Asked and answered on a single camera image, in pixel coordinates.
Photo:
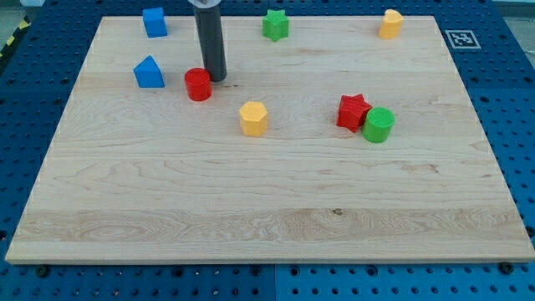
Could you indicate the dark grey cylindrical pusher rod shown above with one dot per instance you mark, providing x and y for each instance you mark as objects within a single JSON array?
[{"x": 209, "y": 29}]

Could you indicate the red cylinder block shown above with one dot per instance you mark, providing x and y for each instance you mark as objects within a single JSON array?
[{"x": 198, "y": 84}]

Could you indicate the blue triangle block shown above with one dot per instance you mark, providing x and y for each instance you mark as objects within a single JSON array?
[{"x": 148, "y": 74}]

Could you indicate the blue cube block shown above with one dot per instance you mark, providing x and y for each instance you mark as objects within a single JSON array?
[{"x": 154, "y": 22}]

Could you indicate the green star block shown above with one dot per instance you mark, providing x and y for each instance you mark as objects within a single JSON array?
[{"x": 275, "y": 25}]

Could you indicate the yellow hexagon block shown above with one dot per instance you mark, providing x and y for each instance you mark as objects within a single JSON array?
[{"x": 253, "y": 118}]

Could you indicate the red star block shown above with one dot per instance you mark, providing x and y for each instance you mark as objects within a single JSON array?
[{"x": 352, "y": 112}]

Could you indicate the light wooden board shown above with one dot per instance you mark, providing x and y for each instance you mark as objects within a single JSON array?
[{"x": 147, "y": 176}]

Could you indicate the yellow half-round block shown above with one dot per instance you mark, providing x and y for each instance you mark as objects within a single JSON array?
[{"x": 391, "y": 24}]

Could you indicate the green cylinder block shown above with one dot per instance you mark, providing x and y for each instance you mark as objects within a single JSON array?
[{"x": 378, "y": 124}]

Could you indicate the white fiducial marker tag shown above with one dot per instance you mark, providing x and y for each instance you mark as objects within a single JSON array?
[{"x": 462, "y": 39}]

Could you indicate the black bolt left front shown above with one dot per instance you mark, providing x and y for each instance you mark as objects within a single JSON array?
[{"x": 42, "y": 271}]

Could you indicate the black bolt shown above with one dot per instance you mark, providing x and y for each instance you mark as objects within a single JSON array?
[
  {"x": 42, "y": 271},
  {"x": 506, "y": 268}
]

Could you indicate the black bolt right front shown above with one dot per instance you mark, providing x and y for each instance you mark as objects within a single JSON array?
[{"x": 506, "y": 268}]

